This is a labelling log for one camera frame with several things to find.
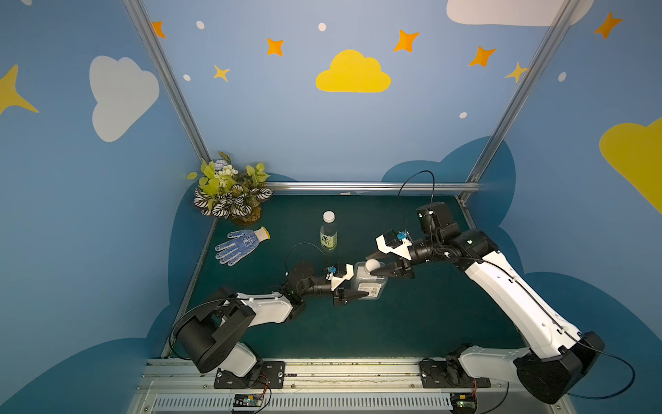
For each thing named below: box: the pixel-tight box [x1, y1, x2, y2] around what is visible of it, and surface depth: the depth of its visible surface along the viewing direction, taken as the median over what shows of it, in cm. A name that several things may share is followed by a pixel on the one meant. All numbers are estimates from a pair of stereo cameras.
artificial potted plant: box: [186, 150, 274, 225], surface depth 97 cm
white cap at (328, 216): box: [322, 210, 336, 224], surface depth 91 cm
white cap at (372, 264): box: [365, 258, 381, 272], surface depth 65 cm
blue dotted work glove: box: [214, 225, 271, 267], surface depth 106 cm
